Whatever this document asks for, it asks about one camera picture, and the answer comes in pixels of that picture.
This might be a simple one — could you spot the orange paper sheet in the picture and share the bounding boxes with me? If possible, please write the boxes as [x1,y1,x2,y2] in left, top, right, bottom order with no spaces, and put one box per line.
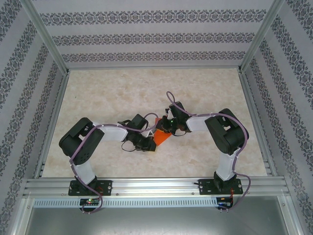
[152,117,173,147]

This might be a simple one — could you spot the grey sheet metal panel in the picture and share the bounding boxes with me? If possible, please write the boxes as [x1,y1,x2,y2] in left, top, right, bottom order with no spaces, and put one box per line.
[24,207,299,235]

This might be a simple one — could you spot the aluminium mounting rail beam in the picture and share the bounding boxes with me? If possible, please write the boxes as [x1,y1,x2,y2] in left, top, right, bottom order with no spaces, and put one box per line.
[22,176,292,198]

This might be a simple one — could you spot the slotted grey cable duct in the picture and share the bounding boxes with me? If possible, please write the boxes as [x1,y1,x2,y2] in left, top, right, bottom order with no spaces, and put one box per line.
[32,197,219,209]

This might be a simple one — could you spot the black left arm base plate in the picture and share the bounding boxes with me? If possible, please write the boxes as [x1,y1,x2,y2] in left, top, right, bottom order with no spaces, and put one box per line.
[68,180,113,197]

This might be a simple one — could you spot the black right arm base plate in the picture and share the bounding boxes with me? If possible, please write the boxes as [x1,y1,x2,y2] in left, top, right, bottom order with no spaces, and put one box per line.
[198,178,244,196]

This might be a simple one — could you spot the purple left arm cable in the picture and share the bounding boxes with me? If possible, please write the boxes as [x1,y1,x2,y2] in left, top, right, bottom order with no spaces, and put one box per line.
[69,112,158,214]

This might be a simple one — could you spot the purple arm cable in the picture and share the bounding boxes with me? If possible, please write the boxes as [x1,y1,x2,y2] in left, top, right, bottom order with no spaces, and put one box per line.
[69,112,158,214]
[166,91,252,213]

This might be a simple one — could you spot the aluminium table side rail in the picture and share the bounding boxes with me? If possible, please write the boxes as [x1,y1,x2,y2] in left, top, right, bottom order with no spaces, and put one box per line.
[237,69,279,177]
[33,70,71,179]

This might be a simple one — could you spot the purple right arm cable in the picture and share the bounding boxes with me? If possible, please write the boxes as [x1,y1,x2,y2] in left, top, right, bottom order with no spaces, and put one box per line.
[166,91,252,213]

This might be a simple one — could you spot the aluminium frame post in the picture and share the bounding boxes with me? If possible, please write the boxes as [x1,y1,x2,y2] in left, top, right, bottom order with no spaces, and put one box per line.
[237,0,286,73]
[20,0,70,75]

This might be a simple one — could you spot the aluminium frame leg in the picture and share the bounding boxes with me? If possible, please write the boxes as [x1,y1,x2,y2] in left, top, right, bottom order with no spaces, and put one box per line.
[278,195,304,235]
[11,197,35,235]

